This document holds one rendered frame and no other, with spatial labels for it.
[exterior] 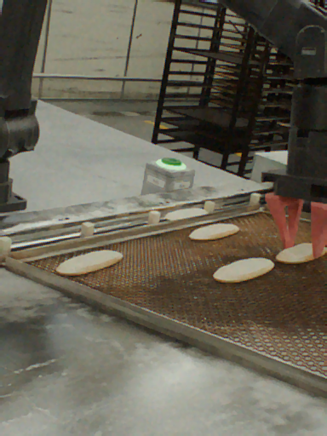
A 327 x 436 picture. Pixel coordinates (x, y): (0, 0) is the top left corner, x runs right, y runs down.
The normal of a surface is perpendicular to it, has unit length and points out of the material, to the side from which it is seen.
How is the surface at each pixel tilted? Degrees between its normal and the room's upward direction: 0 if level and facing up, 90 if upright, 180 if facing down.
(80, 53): 90
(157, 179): 90
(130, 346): 10
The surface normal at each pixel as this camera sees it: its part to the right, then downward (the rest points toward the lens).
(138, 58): 0.72, 0.34
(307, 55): -0.49, 0.21
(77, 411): 0.04, -0.98
